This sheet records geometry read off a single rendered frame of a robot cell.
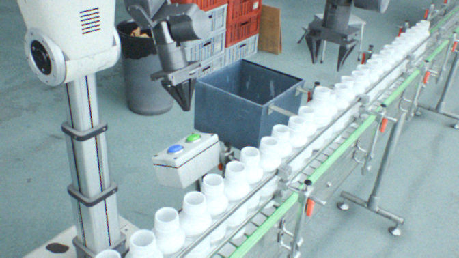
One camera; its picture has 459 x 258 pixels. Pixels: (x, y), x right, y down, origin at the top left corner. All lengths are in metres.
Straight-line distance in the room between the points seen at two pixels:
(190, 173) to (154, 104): 2.33
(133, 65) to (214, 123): 1.54
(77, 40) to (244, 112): 0.65
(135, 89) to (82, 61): 2.00
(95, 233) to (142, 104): 1.79
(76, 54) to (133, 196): 1.47
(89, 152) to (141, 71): 1.77
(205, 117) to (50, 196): 1.26
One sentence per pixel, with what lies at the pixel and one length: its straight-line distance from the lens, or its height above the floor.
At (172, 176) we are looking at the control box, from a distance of 0.91.
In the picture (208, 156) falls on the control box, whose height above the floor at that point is 1.09.
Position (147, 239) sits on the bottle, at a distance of 0.69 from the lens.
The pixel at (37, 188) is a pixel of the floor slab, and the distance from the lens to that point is 2.71.
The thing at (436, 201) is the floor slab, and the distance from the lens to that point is 2.90.
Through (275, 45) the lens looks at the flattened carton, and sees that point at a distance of 4.52.
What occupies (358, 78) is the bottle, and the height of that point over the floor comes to 1.16.
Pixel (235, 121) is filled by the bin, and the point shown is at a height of 0.85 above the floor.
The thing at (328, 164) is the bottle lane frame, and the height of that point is 0.99.
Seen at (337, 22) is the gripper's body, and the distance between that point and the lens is 0.97.
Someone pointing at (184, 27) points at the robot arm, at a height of 1.37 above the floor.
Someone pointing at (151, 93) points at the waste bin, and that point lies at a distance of 3.17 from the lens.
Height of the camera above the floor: 1.64
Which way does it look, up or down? 31 degrees down
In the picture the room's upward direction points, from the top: 4 degrees clockwise
